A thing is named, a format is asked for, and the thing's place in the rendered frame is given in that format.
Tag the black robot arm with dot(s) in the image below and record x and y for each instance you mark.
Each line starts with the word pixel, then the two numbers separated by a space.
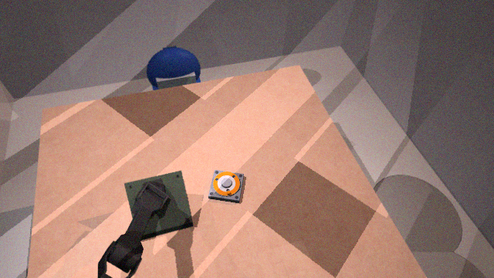
pixel 125 253

